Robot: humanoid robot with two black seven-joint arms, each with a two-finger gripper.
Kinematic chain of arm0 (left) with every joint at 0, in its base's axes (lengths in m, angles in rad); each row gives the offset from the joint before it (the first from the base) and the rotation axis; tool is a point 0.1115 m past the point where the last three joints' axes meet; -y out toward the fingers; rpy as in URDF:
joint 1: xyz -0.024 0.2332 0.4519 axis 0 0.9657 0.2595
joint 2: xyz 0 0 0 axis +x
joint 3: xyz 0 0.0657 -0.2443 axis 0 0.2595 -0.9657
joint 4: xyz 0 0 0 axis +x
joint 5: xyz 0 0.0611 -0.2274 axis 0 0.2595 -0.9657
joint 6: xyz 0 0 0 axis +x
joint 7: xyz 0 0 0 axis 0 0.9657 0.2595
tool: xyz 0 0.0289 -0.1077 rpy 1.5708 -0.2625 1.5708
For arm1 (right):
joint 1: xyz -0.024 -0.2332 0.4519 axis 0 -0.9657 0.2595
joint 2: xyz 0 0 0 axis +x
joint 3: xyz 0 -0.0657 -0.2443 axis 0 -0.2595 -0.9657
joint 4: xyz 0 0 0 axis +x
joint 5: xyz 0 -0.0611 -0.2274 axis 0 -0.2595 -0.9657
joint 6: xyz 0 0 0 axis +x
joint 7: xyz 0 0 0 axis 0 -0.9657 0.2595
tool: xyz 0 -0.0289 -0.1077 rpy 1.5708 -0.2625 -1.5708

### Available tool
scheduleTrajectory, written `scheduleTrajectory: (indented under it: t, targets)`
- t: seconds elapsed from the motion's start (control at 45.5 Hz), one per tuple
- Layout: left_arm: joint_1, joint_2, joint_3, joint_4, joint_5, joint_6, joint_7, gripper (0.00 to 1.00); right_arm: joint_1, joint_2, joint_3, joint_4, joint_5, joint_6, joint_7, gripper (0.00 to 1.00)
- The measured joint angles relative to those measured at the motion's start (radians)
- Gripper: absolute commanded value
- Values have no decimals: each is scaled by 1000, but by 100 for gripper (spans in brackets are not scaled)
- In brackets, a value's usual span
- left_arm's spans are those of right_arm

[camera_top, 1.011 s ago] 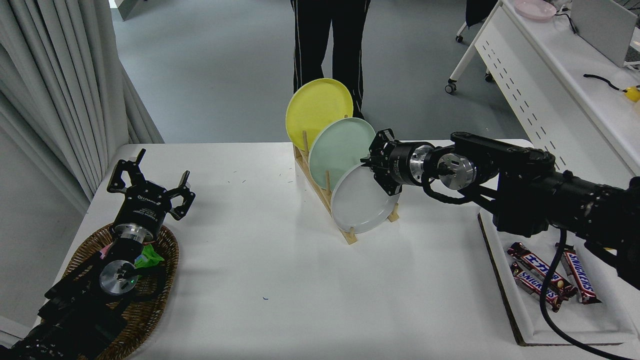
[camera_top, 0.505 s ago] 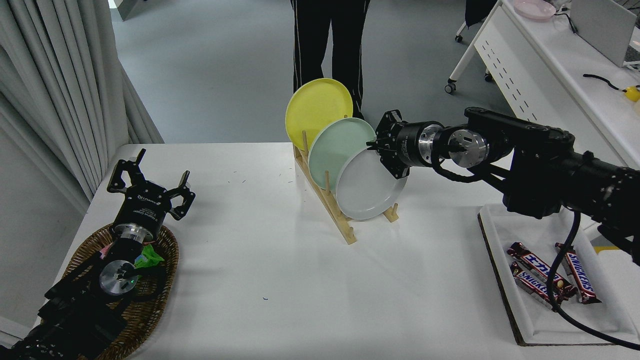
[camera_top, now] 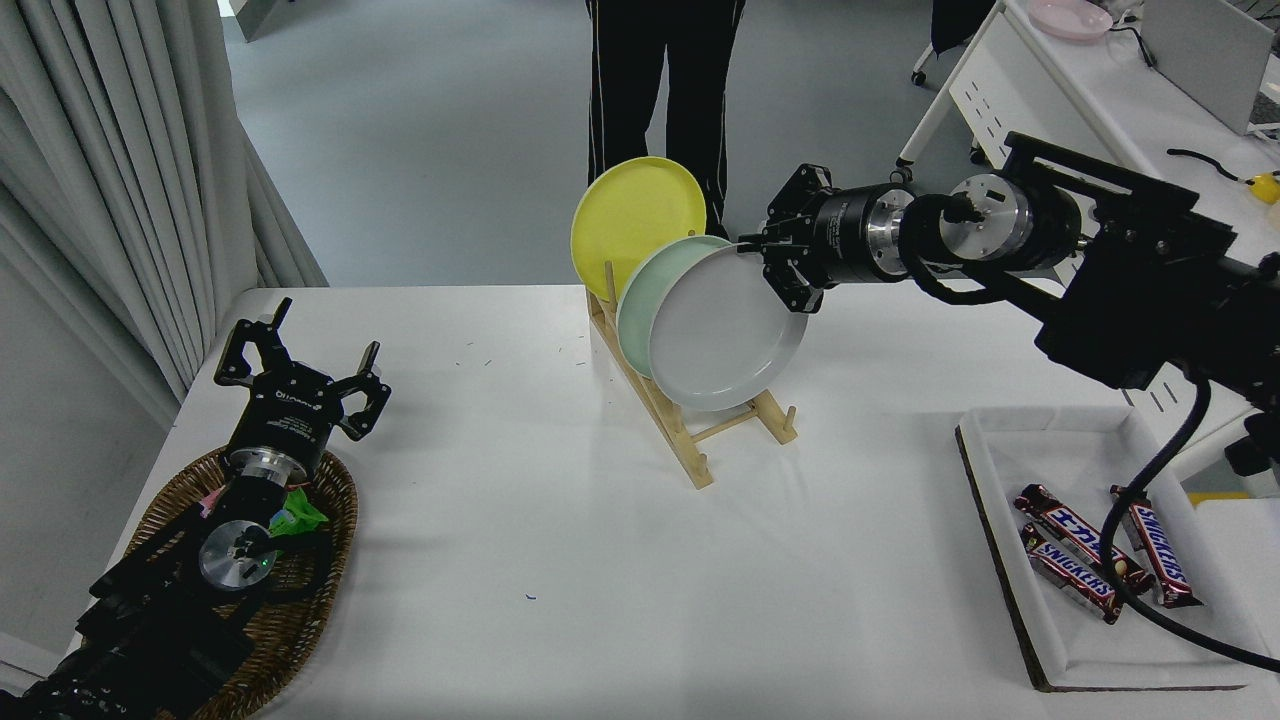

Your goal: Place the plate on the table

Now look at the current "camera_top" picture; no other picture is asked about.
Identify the yellow object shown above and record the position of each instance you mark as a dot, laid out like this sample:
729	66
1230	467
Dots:
1266	188

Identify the black cylindrical object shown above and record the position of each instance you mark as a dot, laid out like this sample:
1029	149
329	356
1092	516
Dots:
1255	472

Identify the pink wrapper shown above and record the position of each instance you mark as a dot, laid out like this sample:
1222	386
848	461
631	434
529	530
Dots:
212	503

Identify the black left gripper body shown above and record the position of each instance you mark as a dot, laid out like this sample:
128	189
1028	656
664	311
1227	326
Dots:
290	415

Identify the white desk on wheels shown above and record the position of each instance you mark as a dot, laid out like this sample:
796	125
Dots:
1100	90

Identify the white foam tray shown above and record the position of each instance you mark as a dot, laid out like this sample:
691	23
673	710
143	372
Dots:
1000	470

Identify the pink plate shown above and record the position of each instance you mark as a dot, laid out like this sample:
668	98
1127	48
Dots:
1070	18

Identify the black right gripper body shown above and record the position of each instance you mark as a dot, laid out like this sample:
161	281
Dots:
845	235

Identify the yellow plate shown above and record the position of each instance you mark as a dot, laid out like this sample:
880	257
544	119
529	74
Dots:
630	215

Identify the pale green plate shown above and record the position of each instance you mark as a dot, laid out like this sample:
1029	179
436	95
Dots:
640	300

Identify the grey laptop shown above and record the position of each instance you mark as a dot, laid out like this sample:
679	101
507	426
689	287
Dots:
1205	55

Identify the wooden plate rack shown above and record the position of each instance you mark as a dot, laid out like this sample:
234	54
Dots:
680	440

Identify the grey curtain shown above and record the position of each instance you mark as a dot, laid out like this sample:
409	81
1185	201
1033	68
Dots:
110	180

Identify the brown wicker basket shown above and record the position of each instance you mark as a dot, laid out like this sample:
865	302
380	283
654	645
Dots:
300	600

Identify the grey plate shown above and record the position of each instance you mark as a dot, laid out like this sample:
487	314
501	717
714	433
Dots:
725	330

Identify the green wrapper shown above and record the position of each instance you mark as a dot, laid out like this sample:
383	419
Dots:
300	512

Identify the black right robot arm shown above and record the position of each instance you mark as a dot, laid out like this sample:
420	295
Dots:
1140	270

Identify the snack bar with Chinese print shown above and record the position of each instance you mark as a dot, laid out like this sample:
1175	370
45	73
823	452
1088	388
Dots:
1075	530

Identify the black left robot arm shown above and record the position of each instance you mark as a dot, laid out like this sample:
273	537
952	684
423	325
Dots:
150	630

